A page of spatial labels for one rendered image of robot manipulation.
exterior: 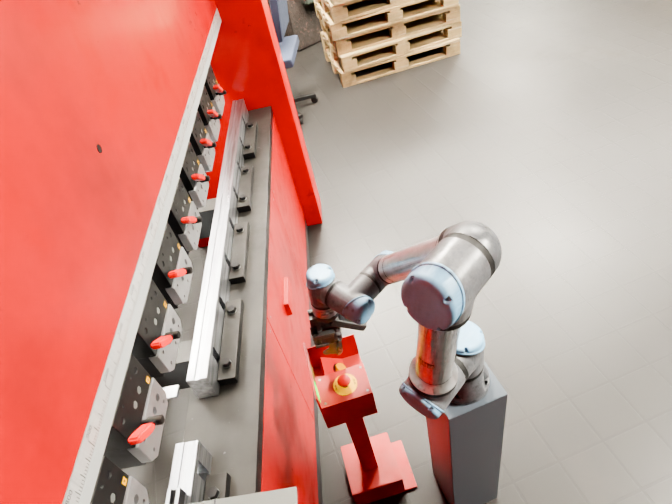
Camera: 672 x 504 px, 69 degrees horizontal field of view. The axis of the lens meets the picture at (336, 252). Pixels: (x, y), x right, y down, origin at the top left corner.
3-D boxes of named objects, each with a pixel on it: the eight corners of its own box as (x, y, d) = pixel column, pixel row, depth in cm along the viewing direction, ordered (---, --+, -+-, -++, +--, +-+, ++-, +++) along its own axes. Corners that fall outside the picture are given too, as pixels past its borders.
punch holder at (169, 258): (186, 308, 124) (157, 262, 113) (154, 314, 125) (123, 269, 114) (194, 266, 135) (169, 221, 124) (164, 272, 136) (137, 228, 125)
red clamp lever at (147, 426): (140, 435, 84) (163, 412, 94) (117, 439, 84) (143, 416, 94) (142, 445, 84) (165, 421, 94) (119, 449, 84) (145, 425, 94)
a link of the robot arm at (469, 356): (493, 356, 132) (494, 325, 123) (466, 393, 126) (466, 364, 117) (454, 335, 139) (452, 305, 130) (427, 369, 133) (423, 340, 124)
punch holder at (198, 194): (204, 210, 153) (183, 166, 142) (178, 215, 154) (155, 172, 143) (209, 182, 164) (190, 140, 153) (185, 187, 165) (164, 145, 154)
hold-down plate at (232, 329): (238, 382, 141) (235, 377, 139) (220, 386, 142) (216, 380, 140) (244, 304, 163) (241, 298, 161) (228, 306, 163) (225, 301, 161)
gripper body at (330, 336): (311, 331, 148) (305, 304, 139) (339, 324, 148) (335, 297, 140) (316, 351, 142) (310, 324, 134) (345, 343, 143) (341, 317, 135)
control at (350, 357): (378, 412, 150) (369, 381, 137) (328, 428, 149) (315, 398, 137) (360, 360, 164) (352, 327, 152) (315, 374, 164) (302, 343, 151)
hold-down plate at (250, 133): (255, 157, 229) (253, 152, 227) (244, 159, 229) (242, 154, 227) (258, 125, 250) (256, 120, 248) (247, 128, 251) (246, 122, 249)
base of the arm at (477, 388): (471, 350, 146) (471, 330, 139) (500, 391, 135) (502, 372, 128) (425, 369, 144) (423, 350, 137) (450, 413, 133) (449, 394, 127)
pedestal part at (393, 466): (417, 487, 195) (415, 475, 187) (357, 506, 194) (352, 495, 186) (401, 440, 210) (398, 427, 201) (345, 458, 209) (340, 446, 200)
